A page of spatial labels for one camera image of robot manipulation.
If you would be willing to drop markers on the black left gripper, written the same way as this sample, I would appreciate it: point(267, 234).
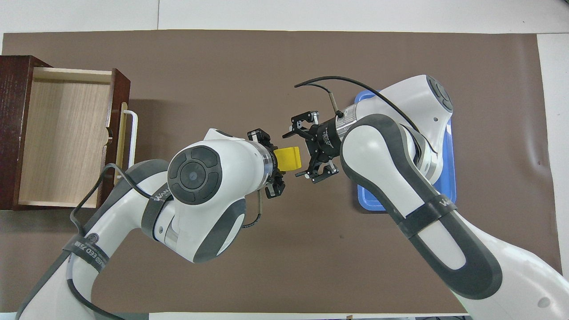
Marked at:
point(273, 160)

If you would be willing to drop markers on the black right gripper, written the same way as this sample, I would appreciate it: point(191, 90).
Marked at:
point(324, 140)

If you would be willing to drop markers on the yellow cube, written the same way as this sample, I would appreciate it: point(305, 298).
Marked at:
point(289, 159)

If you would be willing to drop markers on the dark wooden drawer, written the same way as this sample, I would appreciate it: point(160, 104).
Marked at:
point(66, 133)

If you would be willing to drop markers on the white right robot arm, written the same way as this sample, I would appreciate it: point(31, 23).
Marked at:
point(386, 155)

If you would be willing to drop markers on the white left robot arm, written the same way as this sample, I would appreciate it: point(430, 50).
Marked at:
point(231, 155)

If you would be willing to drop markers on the blue plastic tray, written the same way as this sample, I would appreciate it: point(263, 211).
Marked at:
point(371, 200)

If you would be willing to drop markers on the brown table mat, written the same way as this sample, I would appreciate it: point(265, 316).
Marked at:
point(222, 66)

